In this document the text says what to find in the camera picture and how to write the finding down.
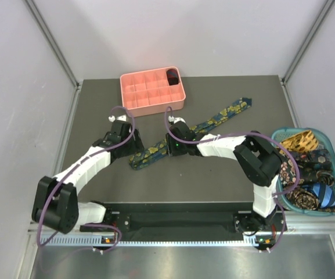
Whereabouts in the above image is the pink floral dark tie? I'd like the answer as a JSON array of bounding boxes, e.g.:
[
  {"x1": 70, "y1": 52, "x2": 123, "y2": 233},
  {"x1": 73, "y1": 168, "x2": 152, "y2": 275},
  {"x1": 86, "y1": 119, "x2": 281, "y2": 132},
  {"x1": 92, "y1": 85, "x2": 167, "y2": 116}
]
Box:
[{"x1": 279, "y1": 160, "x2": 296, "y2": 188}]

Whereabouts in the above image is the slotted grey cable duct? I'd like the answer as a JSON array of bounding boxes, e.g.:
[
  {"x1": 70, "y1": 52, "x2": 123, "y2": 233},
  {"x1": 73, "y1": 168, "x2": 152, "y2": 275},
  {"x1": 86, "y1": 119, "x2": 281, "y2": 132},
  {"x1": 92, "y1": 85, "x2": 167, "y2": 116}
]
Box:
[{"x1": 41, "y1": 233, "x2": 271, "y2": 247}]

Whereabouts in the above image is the brown paisley rolled tie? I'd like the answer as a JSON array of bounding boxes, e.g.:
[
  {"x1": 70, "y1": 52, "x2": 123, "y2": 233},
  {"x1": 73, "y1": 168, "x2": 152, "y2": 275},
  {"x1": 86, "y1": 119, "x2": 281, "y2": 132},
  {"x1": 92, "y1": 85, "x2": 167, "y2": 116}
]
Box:
[{"x1": 285, "y1": 186, "x2": 320, "y2": 210}]

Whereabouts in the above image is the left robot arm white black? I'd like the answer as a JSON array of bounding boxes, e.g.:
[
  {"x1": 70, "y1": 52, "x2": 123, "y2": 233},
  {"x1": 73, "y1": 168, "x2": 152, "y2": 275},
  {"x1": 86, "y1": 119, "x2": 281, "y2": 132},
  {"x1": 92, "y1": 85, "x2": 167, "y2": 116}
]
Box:
[{"x1": 31, "y1": 120, "x2": 144, "y2": 234}]

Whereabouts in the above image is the dark floral navy tie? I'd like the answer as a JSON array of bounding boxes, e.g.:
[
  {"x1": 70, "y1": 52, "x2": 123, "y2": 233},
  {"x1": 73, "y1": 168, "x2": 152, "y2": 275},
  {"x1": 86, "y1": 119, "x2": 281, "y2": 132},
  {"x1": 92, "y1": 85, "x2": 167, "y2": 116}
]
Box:
[{"x1": 290, "y1": 149, "x2": 332, "y2": 173}]

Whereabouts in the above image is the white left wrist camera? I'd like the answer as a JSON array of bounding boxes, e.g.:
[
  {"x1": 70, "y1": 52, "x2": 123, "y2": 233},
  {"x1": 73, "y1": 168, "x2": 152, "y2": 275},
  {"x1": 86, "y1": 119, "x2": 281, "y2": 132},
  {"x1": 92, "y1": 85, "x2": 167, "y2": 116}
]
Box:
[{"x1": 108, "y1": 115, "x2": 128, "y2": 123}]

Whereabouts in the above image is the teal plastic basket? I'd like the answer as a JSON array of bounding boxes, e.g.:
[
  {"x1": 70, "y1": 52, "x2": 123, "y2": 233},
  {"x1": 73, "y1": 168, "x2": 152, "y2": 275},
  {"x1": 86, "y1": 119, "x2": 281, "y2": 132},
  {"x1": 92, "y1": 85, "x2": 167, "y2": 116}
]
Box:
[{"x1": 272, "y1": 127, "x2": 335, "y2": 217}]

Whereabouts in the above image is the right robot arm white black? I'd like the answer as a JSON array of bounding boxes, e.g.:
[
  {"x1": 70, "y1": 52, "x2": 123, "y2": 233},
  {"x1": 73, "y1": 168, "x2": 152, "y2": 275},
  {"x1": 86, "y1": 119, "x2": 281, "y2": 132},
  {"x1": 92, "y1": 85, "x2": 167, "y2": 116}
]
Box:
[{"x1": 165, "y1": 120, "x2": 283, "y2": 230}]

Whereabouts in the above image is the blue yellow floral tie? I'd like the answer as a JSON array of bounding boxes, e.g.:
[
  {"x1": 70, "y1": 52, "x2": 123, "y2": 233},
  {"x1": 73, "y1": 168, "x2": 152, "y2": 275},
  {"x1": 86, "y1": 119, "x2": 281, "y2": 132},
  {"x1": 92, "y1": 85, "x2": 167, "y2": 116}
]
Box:
[{"x1": 129, "y1": 97, "x2": 252, "y2": 170}]

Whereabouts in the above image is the blue striped tie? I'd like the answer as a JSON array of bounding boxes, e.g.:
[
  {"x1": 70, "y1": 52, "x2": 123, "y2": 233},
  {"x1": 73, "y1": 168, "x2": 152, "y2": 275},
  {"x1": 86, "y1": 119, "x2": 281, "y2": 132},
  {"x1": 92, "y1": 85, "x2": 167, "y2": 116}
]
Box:
[{"x1": 303, "y1": 183, "x2": 335, "y2": 209}]

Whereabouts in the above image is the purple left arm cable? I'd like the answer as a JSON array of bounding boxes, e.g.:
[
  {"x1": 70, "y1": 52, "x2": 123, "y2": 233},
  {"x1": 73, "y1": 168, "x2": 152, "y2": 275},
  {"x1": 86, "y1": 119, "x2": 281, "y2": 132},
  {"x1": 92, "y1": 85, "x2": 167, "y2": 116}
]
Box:
[{"x1": 36, "y1": 106, "x2": 136, "y2": 248}]

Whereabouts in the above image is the orange patterned tie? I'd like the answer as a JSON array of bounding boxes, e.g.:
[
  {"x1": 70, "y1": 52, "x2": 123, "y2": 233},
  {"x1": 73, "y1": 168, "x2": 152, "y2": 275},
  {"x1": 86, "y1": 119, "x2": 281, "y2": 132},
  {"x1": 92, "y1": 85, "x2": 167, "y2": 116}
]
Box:
[{"x1": 280, "y1": 130, "x2": 319, "y2": 153}]

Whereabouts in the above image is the right aluminium frame post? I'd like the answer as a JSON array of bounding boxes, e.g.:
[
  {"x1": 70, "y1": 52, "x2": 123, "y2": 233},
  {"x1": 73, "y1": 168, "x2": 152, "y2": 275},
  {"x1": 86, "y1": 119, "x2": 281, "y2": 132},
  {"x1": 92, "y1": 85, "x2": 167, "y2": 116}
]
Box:
[{"x1": 280, "y1": 0, "x2": 335, "y2": 85}]

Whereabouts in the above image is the aluminium frame post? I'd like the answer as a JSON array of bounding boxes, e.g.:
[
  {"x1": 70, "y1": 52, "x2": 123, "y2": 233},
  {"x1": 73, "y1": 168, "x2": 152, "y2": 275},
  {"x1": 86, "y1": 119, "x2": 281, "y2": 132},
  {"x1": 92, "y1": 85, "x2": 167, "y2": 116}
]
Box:
[
  {"x1": 280, "y1": 0, "x2": 335, "y2": 85},
  {"x1": 23, "y1": 0, "x2": 80, "y2": 88}
]

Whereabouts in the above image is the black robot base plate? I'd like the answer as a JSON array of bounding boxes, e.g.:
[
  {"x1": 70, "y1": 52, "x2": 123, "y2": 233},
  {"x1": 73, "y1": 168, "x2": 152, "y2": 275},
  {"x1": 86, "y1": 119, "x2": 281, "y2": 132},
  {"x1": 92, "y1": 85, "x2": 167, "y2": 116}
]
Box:
[{"x1": 102, "y1": 202, "x2": 284, "y2": 234}]

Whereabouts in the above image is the left aluminium frame post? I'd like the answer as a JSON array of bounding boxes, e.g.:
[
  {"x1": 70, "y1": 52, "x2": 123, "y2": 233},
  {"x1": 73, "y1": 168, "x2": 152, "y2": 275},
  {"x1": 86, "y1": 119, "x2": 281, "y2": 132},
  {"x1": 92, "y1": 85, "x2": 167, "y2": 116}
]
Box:
[{"x1": 23, "y1": 0, "x2": 80, "y2": 88}]

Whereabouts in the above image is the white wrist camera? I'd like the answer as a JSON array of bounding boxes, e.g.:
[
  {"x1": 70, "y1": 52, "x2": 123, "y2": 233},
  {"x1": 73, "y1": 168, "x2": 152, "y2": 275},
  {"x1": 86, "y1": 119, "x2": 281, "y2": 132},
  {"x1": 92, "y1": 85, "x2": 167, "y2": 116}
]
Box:
[
  {"x1": 168, "y1": 116, "x2": 186, "y2": 125},
  {"x1": 108, "y1": 115, "x2": 128, "y2": 123}
]

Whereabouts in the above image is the pink compartment organizer box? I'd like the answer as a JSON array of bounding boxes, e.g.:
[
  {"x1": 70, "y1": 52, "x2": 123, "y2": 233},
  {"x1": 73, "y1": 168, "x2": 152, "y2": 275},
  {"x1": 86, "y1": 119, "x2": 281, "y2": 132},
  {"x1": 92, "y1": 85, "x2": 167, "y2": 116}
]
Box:
[{"x1": 120, "y1": 66, "x2": 186, "y2": 117}]

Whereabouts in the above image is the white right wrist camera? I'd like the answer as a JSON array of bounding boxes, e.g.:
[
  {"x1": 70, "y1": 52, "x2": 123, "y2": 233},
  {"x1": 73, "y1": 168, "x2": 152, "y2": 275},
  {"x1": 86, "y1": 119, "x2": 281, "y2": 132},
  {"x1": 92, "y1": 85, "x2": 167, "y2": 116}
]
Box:
[{"x1": 168, "y1": 116, "x2": 186, "y2": 125}]

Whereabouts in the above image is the rolled red blue tie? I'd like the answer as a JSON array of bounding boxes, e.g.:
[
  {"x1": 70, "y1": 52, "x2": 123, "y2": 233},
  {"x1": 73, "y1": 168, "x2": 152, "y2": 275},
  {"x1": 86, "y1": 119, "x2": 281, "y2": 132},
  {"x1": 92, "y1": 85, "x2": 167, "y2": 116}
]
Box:
[{"x1": 166, "y1": 68, "x2": 180, "y2": 86}]

